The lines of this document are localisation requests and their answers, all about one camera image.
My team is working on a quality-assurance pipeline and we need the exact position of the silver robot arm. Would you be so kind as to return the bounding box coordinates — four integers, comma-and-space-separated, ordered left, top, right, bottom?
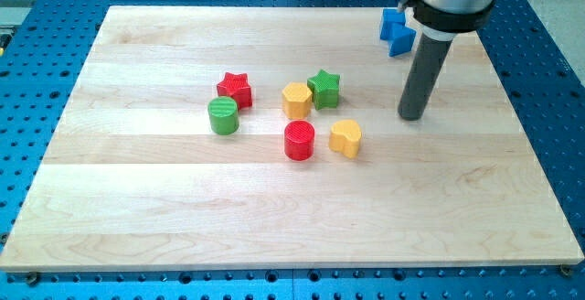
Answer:
398, 0, 495, 42

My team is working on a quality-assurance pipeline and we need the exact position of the yellow hexagon block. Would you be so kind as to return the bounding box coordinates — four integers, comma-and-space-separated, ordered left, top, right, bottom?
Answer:
282, 82, 313, 120

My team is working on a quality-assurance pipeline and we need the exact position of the red cylinder block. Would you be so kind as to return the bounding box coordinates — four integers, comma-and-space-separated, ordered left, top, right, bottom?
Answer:
284, 120, 315, 161

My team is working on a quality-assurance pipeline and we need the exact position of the yellow heart block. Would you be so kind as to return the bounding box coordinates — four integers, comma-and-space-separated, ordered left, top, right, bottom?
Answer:
328, 119, 362, 158

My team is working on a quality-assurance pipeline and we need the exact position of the green star block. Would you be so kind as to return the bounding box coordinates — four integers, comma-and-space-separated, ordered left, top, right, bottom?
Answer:
307, 70, 341, 110

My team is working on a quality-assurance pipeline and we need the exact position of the green cylinder block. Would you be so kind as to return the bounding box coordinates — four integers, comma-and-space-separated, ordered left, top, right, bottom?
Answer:
207, 96, 239, 135

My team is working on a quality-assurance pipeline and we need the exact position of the red star block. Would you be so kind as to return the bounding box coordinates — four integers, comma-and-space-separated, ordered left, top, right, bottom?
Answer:
216, 72, 253, 110

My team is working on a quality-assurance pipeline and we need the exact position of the wooden board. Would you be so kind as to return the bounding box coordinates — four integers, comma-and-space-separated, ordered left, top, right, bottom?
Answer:
1, 6, 583, 273

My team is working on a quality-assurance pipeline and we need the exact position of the blue block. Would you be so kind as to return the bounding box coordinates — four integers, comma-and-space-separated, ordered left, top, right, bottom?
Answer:
379, 8, 417, 57

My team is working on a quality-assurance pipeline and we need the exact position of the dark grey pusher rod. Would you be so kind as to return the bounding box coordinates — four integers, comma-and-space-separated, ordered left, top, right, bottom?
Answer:
398, 34, 453, 121

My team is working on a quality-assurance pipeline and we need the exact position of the blue perforated metal table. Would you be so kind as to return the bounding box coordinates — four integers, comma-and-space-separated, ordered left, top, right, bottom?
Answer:
1, 0, 584, 300

